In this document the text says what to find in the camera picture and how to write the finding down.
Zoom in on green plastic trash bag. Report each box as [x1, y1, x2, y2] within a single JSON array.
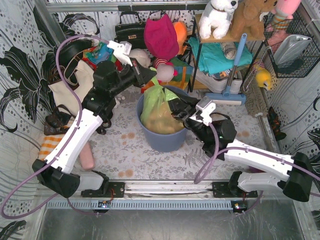
[[140, 77, 184, 135]]

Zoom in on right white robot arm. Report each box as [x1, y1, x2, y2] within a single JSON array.
[[164, 87, 319, 202]]

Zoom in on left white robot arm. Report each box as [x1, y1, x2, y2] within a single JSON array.
[[32, 58, 157, 198]]

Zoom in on blue grey trash bin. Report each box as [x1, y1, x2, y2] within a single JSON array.
[[136, 85, 188, 153]]

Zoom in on magenta cloth bag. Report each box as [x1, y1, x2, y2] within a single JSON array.
[[143, 13, 179, 61]]

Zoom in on cream canvas tote bag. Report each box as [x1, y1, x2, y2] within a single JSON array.
[[49, 60, 94, 116]]

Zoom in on dark brown leather bag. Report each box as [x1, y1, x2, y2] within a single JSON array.
[[43, 104, 76, 136]]

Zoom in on red garment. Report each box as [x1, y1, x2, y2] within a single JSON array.
[[85, 59, 124, 74]]

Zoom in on pink white plush pig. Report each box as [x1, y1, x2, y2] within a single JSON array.
[[153, 58, 178, 83]]

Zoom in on white plush lamb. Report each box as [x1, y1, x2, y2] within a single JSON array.
[[129, 48, 151, 68]]

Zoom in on rainbow striped cloth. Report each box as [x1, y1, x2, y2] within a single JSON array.
[[141, 57, 194, 93]]

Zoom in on colourful patterned cloth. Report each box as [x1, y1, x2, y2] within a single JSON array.
[[82, 42, 117, 71]]

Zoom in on black leather handbag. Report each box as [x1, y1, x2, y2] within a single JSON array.
[[114, 11, 147, 49]]

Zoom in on teal folded cloth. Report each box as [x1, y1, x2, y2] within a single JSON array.
[[188, 37, 253, 75]]

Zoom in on black round hat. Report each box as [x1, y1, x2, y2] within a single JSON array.
[[58, 39, 93, 67]]

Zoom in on white plush dog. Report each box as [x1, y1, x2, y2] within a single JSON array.
[[198, 0, 238, 40]]

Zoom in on yellow plush duck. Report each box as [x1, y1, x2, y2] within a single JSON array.
[[253, 61, 272, 91]]

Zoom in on black orange small toy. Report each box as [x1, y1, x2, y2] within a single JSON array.
[[267, 106, 287, 141]]

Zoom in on pink plush cylinder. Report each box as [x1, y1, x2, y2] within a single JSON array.
[[79, 142, 95, 171]]

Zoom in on brown teddy bear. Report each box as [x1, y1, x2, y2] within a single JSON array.
[[230, 0, 278, 40]]

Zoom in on orange white checked towel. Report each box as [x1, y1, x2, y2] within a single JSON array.
[[38, 134, 64, 161]]

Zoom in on silver foil pouch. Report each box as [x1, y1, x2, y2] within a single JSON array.
[[273, 34, 313, 65]]

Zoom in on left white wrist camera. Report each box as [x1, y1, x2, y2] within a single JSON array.
[[107, 41, 133, 66]]

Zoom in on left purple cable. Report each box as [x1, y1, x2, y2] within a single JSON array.
[[0, 34, 111, 221]]

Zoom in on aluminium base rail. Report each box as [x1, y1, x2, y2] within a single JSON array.
[[37, 178, 311, 213]]

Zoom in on black wire basket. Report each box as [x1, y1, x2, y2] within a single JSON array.
[[264, 12, 320, 79]]

